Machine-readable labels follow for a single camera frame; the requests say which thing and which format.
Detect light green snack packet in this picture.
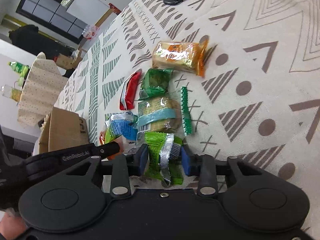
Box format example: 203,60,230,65
144,132,183,187

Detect blue green snack packet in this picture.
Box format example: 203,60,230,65
104,112,138,144

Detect teal band cookie pack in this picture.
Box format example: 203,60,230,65
137,86,193,137

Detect red white snack packet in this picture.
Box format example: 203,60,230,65
119,69,142,111

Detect dark green snack packet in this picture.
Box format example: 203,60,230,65
139,68,173,100

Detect orange cracker pack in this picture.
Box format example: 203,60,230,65
152,40,208,77

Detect person's left hand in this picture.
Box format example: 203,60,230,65
1,133,34,212

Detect person's right hand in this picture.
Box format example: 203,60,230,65
0,212,28,240

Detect brown cardboard box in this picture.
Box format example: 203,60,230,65
39,107,89,154

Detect dotted tablecloth table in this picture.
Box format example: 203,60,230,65
17,52,68,127

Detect patterned bed cover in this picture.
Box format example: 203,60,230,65
55,0,319,239

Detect green bottle on table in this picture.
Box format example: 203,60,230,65
8,61,30,87

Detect water bottle pack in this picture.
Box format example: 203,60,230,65
82,25,100,40

